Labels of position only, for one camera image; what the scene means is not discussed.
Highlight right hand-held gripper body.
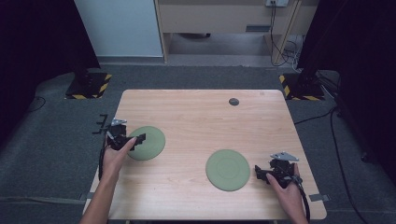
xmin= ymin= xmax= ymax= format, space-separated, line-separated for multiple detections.
xmin=266 ymin=151 xmax=303 ymax=189

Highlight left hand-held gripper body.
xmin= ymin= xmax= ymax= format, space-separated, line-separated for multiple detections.
xmin=106 ymin=117 xmax=129 ymax=152

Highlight small green plate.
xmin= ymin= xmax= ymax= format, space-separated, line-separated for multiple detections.
xmin=126 ymin=125 xmax=166 ymax=161

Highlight large green plate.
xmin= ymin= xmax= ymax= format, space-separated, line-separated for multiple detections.
xmin=205 ymin=148 xmax=251 ymax=192

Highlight person's left hand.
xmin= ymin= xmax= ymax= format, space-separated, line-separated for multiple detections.
xmin=101 ymin=136 xmax=138 ymax=185

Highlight person's right hand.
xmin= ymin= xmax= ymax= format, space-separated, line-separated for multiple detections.
xmin=265 ymin=162 xmax=308 ymax=218

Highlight black stand with striped base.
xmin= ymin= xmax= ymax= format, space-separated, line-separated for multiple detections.
xmin=278 ymin=46 xmax=327 ymax=102
xmin=64 ymin=46 xmax=113 ymax=101

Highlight white panel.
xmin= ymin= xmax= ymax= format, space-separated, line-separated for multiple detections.
xmin=73 ymin=0 xmax=164 ymax=59

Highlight black curtain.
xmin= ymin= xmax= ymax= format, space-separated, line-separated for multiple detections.
xmin=0 ymin=0 xmax=101 ymax=147
xmin=296 ymin=0 xmax=396 ymax=176

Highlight beige wooden cabinet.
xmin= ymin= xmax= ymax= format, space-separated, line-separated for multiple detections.
xmin=154 ymin=0 xmax=320 ymax=65

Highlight white power socket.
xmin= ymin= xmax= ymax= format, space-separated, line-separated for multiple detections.
xmin=264 ymin=0 xmax=290 ymax=8

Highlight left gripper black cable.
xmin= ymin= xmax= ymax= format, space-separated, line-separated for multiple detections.
xmin=97 ymin=136 xmax=109 ymax=182

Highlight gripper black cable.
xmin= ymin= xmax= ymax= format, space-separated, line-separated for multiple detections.
xmin=97 ymin=136 xmax=109 ymax=182
xmin=291 ymin=175 xmax=312 ymax=224

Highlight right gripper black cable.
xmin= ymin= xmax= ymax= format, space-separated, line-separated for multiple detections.
xmin=291 ymin=175 xmax=312 ymax=224

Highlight thin black floor cable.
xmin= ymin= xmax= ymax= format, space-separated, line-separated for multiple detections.
xmin=27 ymin=95 xmax=48 ymax=114

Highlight black hanging cables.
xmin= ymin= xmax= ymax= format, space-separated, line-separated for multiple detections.
xmin=268 ymin=2 xmax=302 ymax=68

